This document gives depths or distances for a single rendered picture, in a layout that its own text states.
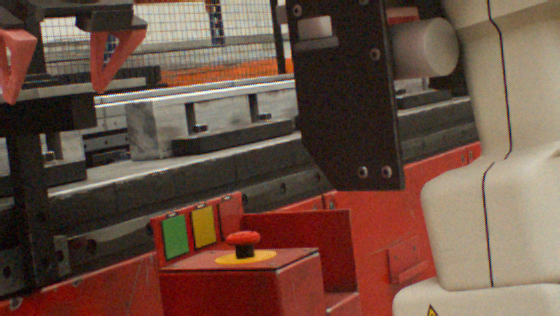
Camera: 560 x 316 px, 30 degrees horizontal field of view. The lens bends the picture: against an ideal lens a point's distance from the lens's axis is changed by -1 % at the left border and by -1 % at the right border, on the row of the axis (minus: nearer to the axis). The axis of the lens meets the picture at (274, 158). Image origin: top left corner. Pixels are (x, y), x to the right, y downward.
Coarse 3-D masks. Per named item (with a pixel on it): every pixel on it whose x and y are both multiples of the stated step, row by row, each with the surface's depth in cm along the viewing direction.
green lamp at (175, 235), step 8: (168, 224) 121; (176, 224) 122; (184, 224) 124; (168, 232) 121; (176, 232) 122; (184, 232) 123; (168, 240) 120; (176, 240) 122; (184, 240) 123; (168, 248) 120; (176, 248) 122; (184, 248) 123; (168, 256) 120
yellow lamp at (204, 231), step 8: (208, 208) 128; (192, 216) 125; (200, 216) 127; (208, 216) 128; (200, 224) 127; (208, 224) 128; (200, 232) 126; (208, 232) 128; (200, 240) 126; (208, 240) 128
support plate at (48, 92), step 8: (120, 80) 117; (128, 80) 118; (136, 80) 120; (144, 80) 121; (40, 88) 106; (48, 88) 107; (56, 88) 108; (64, 88) 109; (72, 88) 110; (80, 88) 111; (88, 88) 112; (112, 88) 116; (120, 88) 117; (0, 96) 109; (24, 96) 107; (32, 96) 106; (40, 96) 106; (48, 96) 107; (56, 96) 111
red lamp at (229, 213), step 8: (232, 200) 133; (224, 208) 132; (232, 208) 133; (224, 216) 131; (232, 216) 133; (224, 224) 131; (232, 224) 133; (240, 224) 135; (224, 232) 131; (232, 232) 133
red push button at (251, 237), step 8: (240, 232) 120; (248, 232) 119; (256, 232) 119; (232, 240) 118; (240, 240) 117; (248, 240) 117; (256, 240) 118; (240, 248) 118; (248, 248) 118; (240, 256) 118; (248, 256) 118
